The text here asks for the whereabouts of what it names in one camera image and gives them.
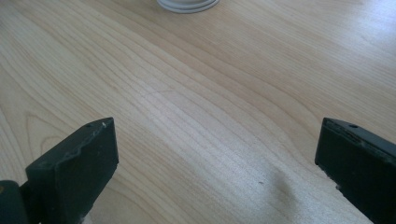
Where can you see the white paper cup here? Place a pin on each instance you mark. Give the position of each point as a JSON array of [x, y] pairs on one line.
[[186, 2], [186, 10]]

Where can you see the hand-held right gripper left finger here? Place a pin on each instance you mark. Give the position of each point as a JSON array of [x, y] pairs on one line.
[[77, 168]]

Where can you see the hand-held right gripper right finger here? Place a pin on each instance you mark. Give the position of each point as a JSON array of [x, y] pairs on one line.
[[361, 165]]

